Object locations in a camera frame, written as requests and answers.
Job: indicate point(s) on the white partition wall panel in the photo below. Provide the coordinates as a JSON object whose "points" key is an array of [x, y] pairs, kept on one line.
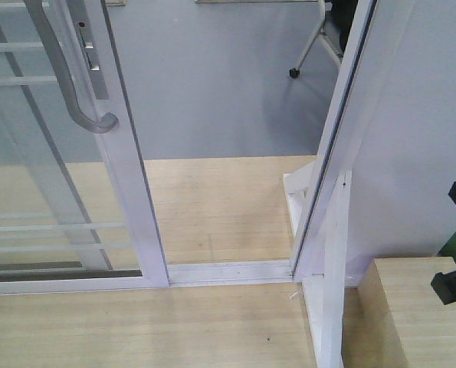
{"points": [[404, 95]]}

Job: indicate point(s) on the light wooden floor platform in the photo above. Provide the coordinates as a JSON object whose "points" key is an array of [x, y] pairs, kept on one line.
{"points": [[228, 209]]}

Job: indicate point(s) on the grey door pull handle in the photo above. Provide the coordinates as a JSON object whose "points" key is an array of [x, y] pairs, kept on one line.
{"points": [[62, 72]]}

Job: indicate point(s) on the white door frame post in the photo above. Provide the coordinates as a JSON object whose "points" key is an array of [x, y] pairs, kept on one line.
{"points": [[335, 145]]}

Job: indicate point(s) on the grey office chair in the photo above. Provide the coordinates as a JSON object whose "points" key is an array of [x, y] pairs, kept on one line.
{"points": [[328, 34]]}

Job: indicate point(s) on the white sliding glass door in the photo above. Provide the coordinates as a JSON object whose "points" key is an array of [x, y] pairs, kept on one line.
{"points": [[123, 205]]}

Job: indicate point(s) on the white fixed glass door panel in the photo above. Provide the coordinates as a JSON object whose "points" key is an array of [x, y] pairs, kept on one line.
{"points": [[46, 160]]}

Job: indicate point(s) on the aluminium door floor track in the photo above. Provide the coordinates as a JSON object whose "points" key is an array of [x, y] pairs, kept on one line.
{"points": [[229, 273]]}

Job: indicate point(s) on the light wooden box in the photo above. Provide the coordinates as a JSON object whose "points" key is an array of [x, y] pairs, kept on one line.
{"points": [[410, 325]]}

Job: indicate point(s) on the person in dark clothes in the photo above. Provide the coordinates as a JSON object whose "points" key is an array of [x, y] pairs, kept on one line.
{"points": [[343, 12]]}

